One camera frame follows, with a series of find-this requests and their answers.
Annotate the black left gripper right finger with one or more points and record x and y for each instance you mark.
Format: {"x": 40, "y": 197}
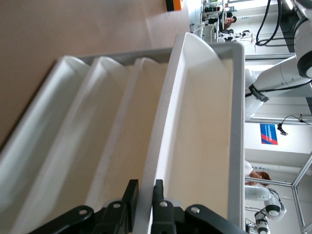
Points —
{"x": 162, "y": 219}

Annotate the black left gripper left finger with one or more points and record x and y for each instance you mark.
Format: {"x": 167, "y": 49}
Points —
{"x": 126, "y": 219}

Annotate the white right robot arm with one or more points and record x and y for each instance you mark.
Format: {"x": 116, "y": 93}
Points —
{"x": 280, "y": 73}

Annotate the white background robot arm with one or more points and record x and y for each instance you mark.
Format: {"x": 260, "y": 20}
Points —
{"x": 258, "y": 195}

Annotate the person in white shirt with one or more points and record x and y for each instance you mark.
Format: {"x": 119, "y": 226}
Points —
{"x": 251, "y": 171}

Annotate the seated person in background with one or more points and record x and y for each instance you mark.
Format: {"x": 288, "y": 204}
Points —
{"x": 230, "y": 22}

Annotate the white drawer cabinet frame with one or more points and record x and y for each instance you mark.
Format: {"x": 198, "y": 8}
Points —
{"x": 237, "y": 122}

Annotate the blue red wall poster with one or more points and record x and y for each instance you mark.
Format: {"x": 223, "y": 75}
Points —
{"x": 268, "y": 134}

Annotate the aluminium profile frame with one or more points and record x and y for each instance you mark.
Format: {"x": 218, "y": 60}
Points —
{"x": 298, "y": 185}

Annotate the small black gooseneck camera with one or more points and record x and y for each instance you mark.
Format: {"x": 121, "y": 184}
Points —
{"x": 282, "y": 131}

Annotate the orange button enclosure box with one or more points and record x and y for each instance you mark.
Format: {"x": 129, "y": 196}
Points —
{"x": 174, "y": 5}

